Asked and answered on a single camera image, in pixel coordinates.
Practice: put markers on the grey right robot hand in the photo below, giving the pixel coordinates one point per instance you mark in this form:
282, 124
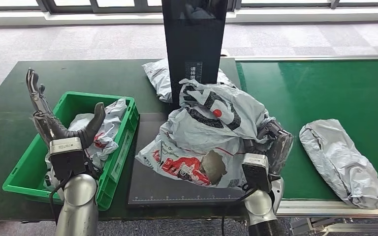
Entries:
280, 146

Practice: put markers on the plain grey parcel bag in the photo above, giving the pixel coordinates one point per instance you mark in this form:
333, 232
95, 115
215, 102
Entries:
339, 159

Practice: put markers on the green conveyor belt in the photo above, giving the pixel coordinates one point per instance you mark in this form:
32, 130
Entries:
322, 91

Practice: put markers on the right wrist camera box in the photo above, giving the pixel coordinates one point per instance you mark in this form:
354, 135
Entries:
255, 172

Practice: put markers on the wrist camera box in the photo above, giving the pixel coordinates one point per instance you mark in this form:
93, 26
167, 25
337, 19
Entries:
66, 156
255, 172

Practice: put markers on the white red parcel with hole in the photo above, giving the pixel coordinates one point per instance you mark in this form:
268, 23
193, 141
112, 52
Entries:
202, 130

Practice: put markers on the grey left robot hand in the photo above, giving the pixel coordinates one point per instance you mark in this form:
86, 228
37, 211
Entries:
55, 130

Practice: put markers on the aluminium conveyor frame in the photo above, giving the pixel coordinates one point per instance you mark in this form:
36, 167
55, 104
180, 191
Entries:
322, 208

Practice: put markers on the green plastic crate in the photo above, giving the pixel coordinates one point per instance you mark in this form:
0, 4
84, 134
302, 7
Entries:
22, 172

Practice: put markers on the black inbound scanner machine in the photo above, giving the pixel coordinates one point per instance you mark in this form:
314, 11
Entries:
192, 35

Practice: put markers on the black yellow instruction label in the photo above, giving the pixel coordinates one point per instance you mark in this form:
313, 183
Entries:
193, 70

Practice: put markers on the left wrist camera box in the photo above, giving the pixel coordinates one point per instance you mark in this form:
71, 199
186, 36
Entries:
66, 156

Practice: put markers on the dark framed window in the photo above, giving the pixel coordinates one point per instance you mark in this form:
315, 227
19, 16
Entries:
78, 5

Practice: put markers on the white parcel with red print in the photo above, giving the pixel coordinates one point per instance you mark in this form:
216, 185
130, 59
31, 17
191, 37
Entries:
110, 114

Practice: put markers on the white grey printed parcel bag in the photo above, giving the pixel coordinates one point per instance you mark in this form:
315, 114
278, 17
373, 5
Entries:
158, 78

